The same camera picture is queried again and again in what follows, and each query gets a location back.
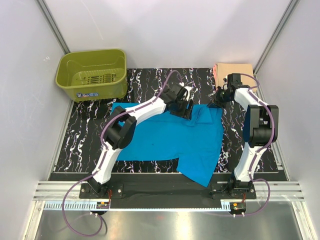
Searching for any purple cable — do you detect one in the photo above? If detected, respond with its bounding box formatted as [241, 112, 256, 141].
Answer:
[61, 70, 186, 237]
[239, 73, 276, 217]

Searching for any aluminium frame rail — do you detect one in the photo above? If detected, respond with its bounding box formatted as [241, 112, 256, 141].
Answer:
[33, 181, 304, 201]

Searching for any blue t shirt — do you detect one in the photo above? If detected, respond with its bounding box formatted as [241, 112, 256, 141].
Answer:
[117, 104, 224, 187]

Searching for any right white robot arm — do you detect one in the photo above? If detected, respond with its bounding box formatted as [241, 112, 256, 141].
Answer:
[208, 87, 279, 199]

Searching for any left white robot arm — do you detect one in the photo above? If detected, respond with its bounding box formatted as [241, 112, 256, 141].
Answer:
[87, 95, 194, 198]

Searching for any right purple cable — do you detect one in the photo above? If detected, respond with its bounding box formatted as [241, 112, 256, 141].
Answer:
[239, 73, 276, 217]

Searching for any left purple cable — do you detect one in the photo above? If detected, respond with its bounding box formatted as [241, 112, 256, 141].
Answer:
[61, 70, 186, 237]

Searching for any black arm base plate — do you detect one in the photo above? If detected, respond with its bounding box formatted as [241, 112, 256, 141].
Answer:
[79, 180, 257, 200]

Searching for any olive green plastic basket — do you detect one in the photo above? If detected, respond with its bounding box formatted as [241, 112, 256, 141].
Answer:
[55, 48, 128, 103]

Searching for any folded peach t shirt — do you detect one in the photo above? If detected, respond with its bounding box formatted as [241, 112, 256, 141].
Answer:
[213, 62, 254, 87]

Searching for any black marbled table mat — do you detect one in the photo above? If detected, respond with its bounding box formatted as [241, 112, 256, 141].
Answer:
[51, 67, 279, 174]

